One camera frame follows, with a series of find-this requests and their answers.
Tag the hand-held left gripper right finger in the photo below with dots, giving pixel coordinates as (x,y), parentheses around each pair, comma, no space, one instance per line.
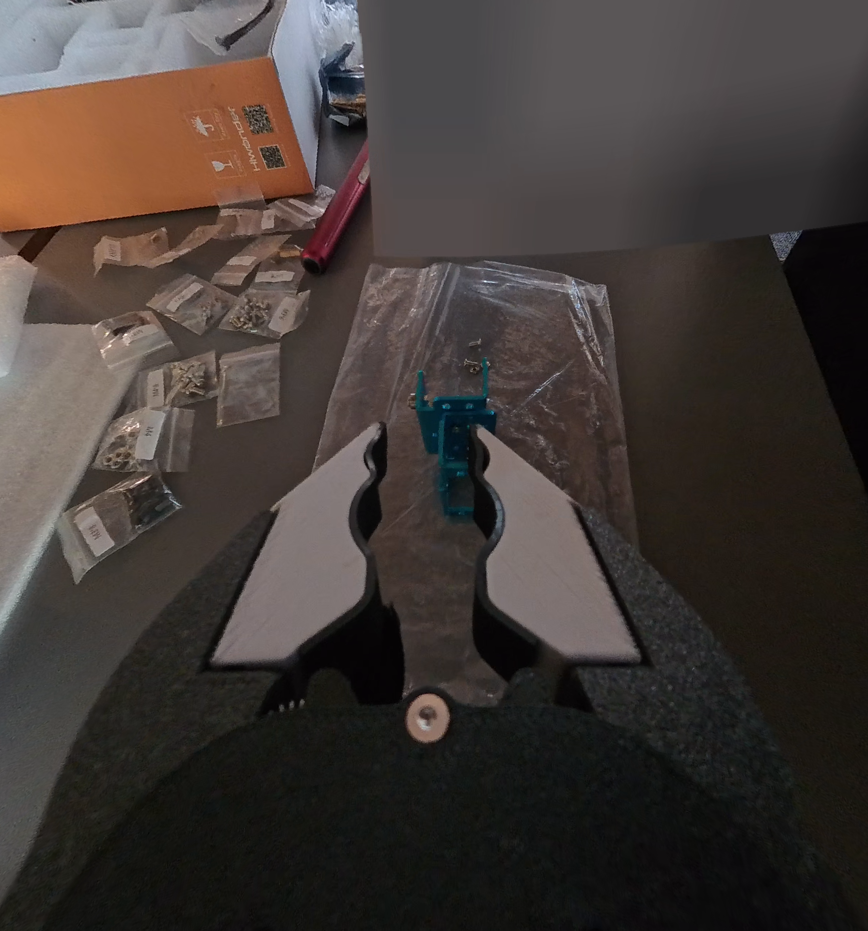
(557,582)

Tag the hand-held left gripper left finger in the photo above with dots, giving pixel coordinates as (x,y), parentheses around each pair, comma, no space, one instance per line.
(295,582)

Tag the blue metal bracket assembly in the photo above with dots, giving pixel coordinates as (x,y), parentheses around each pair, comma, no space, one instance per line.
(448,436)

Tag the clear plastic bag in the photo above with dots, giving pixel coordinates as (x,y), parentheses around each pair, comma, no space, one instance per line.
(550,407)

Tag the group of small hardware bags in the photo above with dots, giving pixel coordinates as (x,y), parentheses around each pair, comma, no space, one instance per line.
(186,378)

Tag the white foam sheet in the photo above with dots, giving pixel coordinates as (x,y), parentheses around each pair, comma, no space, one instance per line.
(26,473)

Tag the slim dark red screwdriver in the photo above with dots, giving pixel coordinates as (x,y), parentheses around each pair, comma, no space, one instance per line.
(336,218)

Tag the orange cardboard box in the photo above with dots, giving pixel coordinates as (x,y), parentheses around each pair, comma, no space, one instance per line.
(114,138)

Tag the clear bag of blue parts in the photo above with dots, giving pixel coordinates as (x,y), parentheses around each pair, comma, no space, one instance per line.
(346,80)

